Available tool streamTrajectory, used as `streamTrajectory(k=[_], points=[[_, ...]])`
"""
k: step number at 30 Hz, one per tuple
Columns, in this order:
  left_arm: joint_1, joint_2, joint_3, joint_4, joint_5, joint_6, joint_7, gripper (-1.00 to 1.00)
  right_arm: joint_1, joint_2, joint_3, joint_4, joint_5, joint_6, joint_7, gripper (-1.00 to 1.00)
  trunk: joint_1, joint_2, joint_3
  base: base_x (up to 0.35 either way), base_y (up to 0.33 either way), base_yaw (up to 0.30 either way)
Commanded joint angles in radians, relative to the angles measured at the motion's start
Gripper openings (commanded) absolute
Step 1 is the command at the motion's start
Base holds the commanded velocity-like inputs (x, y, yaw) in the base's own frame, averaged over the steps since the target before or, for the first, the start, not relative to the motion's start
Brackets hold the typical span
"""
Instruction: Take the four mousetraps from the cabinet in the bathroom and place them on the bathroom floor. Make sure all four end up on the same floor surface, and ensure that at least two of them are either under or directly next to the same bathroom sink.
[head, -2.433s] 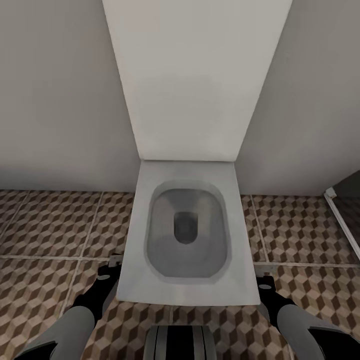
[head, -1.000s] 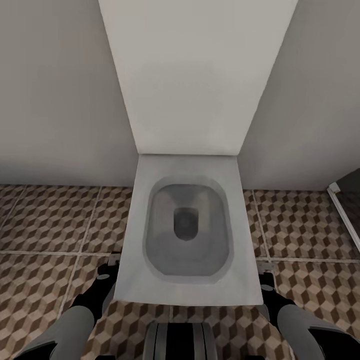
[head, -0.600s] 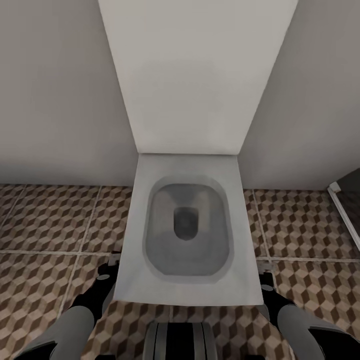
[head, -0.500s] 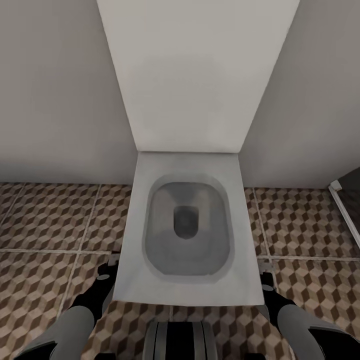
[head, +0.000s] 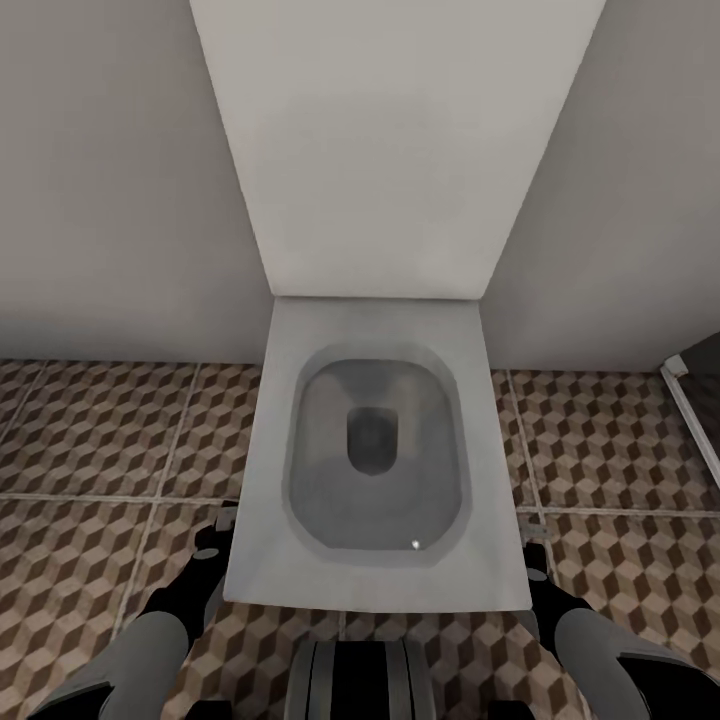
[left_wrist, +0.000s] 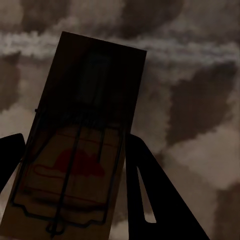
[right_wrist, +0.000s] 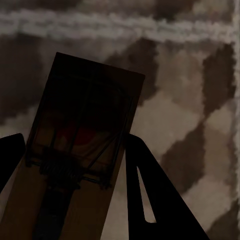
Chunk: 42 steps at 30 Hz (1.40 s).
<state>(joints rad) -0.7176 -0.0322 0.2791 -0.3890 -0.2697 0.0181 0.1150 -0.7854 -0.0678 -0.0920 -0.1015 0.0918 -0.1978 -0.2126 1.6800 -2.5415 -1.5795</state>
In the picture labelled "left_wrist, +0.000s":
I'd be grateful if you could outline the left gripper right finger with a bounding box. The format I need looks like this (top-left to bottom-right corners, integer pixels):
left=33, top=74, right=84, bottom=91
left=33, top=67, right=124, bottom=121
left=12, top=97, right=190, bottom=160
left=125, top=133, right=210, bottom=240

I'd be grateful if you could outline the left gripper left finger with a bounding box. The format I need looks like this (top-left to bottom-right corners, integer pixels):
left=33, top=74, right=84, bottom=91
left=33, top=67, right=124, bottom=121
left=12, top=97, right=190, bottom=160
left=0, top=133, right=26, bottom=193

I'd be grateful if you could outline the mousetrap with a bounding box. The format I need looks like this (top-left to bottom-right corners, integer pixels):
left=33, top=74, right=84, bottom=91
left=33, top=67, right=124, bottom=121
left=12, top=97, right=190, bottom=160
left=0, top=31, right=147, bottom=240

